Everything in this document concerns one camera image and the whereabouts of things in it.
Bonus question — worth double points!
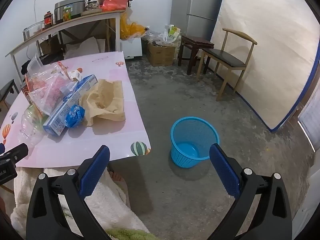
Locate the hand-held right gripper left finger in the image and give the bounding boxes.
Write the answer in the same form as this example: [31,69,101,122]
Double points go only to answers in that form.
[26,144,113,240]

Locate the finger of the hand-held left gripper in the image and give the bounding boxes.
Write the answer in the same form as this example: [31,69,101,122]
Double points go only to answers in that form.
[0,143,29,167]

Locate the clear plastic cup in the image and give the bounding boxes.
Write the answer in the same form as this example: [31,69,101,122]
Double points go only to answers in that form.
[26,55,48,80]

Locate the white chest freezer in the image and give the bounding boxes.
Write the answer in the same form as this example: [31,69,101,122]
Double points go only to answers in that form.
[119,36,143,60]

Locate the yellow white medicine box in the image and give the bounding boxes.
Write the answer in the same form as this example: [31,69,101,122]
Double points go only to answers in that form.
[69,67,83,81]

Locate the silver rice cooker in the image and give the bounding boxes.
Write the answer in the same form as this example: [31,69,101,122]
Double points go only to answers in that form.
[54,0,87,22]

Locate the white frame side table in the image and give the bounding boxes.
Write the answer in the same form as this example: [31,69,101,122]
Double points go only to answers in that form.
[5,9,125,80]

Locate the grey panelled door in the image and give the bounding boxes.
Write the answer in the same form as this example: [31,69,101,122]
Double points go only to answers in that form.
[297,97,320,153]

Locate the red cartoon can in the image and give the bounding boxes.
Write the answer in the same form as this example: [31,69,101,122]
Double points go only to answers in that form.
[20,80,35,104]

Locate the dark wooden stool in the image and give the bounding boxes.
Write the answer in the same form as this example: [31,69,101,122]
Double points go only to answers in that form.
[178,35,215,75]

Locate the blue toothpaste box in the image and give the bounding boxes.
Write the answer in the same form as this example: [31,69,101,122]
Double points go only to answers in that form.
[43,74,98,136]

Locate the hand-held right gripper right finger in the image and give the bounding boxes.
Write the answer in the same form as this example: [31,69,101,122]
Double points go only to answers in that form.
[209,143,293,240]

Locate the green fuzzy cloth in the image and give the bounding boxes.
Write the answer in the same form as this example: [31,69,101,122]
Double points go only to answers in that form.
[105,227,155,240]

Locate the clear zip bag pink contents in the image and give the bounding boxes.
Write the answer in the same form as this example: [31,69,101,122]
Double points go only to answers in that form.
[28,79,80,117]

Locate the yellow plastic bag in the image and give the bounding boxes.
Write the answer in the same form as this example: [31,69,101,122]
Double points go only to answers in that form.
[119,12,147,40]

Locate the blue plastic mesh waste basket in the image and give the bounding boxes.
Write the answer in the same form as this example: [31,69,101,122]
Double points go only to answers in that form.
[170,116,220,168]

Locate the green label plastic bottle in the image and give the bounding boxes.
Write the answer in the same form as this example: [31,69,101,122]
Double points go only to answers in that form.
[18,104,50,147]

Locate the clear plastic wrapping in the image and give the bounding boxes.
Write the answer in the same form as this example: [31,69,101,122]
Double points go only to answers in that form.
[142,30,175,47]

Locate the red plastic bag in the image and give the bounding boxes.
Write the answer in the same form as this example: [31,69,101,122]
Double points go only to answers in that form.
[100,0,130,12]

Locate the grey refrigerator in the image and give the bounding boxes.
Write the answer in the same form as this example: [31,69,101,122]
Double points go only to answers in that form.
[170,0,228,40]

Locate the white green plastic bag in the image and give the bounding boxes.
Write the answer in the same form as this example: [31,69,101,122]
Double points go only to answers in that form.
[164,24,182,43]

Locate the crumpled brown paper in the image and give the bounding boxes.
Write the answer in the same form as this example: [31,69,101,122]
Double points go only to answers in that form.
[79,79,126,127]

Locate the crumpled blue plastic bag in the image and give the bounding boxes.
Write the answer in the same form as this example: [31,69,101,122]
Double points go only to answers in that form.
[65,105,86,128]

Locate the cardboard box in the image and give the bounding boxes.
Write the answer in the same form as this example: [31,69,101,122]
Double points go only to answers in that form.
[146,42,176,67]

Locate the white sack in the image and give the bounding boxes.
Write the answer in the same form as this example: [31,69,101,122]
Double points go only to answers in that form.
[64,37,108,60]

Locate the white fleece blanket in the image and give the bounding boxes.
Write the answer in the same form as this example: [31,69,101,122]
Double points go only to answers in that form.
[10,166,150,240]

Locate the red cartoon snack bag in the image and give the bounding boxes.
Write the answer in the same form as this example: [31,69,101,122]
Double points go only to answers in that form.
[26,76,54,92]

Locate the person's bare foot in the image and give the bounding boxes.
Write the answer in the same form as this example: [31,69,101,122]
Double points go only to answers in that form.
[109,170,125,183]

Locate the clear glass bowl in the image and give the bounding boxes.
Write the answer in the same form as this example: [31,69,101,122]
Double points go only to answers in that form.
[23,21,45,40]

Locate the wooden chair dark seat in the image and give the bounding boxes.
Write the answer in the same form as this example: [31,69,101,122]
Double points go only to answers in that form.
[196,28,258,102]

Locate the pink printed tablecloth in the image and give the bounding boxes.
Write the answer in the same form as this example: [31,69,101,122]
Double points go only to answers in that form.
[0,51,152,168]

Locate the beige mattress blue edge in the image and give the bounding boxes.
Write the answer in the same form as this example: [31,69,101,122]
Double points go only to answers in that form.
[210,0,320,132]

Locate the clear food container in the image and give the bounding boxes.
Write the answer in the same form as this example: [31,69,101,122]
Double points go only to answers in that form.
[86,0,104,10]

